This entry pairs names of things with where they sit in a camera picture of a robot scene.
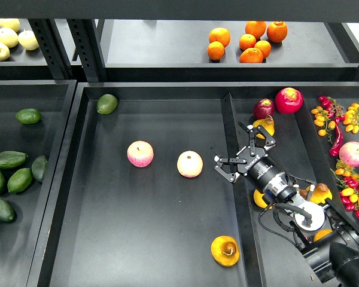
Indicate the cherry tomato bunch lower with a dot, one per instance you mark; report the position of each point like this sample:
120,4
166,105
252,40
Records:
348,184

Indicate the cherry tomato bunch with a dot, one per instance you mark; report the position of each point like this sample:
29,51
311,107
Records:
348,184
330,113

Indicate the dark green upright avocado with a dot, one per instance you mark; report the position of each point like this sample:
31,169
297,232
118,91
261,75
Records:
38,168

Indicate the red chili pepper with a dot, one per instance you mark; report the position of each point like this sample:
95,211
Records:
337,144

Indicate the black centre tray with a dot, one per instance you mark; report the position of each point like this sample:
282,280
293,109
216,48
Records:
109,223

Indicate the small orange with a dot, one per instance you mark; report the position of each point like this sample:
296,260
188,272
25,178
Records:
265,47
246,41

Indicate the black left tray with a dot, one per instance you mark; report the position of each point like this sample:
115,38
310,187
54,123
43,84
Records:
53,99

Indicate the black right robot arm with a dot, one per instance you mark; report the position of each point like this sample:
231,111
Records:
335,255

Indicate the orange front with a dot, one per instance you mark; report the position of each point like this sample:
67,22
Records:
251,55

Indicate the black shelf frame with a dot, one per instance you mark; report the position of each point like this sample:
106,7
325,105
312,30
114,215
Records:
294,11

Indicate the green avocado upper left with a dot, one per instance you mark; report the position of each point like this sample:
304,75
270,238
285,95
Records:
29,116

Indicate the yellow pear brown top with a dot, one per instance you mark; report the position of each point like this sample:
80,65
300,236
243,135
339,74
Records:
316,193

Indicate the yellow pear lower left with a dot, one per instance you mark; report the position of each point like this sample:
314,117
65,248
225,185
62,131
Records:
258,199

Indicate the small orange centre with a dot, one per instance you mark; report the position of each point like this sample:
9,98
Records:
246,41

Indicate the yellow pear with stem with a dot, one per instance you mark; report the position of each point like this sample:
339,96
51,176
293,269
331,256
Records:
225,251

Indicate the black tray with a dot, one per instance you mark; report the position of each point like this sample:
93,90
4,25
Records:
109,223
53,99

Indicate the orange top right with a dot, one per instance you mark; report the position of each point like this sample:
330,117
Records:
277,31

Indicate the orange top middle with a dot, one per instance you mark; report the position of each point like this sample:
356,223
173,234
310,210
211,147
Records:
256,28

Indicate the small orange right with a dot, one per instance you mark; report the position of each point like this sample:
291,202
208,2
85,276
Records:
265,47

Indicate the pale yellow pear right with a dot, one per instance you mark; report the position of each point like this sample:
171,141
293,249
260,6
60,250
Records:
27,40

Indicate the green avocado top centre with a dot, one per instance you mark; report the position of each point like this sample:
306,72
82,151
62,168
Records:
106,104

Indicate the dark red onion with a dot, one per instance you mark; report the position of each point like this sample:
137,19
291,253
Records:
263,108

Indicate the orange upper left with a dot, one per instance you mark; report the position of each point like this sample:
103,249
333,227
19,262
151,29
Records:
221,35

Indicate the yellow pear near onion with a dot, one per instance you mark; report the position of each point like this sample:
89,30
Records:
268,123

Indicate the pink red apple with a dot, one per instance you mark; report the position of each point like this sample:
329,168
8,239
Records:
140,153

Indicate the orange pear lower right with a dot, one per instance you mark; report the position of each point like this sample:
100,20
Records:
320,234

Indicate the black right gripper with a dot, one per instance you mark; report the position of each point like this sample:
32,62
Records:
253,162

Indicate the large red apple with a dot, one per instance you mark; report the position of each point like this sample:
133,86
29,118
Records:
288,100

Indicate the pale yellow pear top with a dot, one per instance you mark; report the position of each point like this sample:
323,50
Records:
12,23

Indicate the pink apple right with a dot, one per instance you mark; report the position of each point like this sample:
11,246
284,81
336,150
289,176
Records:
349,153

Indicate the pale pink apple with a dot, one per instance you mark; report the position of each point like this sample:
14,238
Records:
189,164

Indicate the bright green avocado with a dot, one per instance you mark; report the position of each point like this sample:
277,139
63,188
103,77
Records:
20,180

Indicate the cherry tomato bunch upper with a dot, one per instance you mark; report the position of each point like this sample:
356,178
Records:
330,113

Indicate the orange lower left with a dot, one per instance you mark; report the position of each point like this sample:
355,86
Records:
215,50

